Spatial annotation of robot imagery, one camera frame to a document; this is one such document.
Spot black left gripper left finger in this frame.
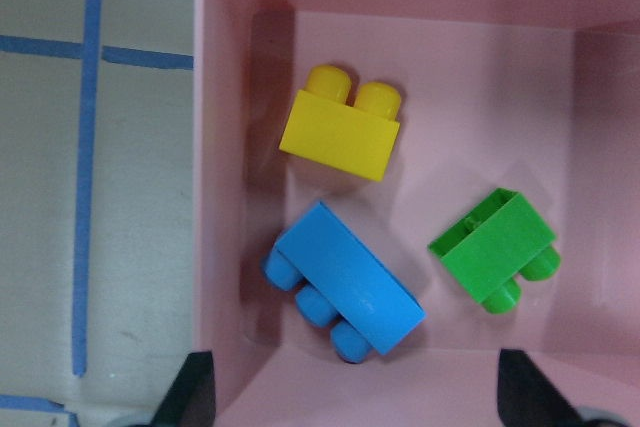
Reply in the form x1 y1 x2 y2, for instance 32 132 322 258
150 351 216 427

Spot yellow toy block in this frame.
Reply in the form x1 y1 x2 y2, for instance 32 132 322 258
279 65 402 181

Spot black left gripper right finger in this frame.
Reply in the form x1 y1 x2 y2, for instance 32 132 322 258
497 349 587 427

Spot blue toy block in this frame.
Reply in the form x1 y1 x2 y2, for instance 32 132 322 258
262 201 426 364

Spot pink plastic box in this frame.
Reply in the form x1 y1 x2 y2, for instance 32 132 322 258
194 0 639 426

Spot green toy block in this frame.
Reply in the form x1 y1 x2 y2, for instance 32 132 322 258
428 188 561 315

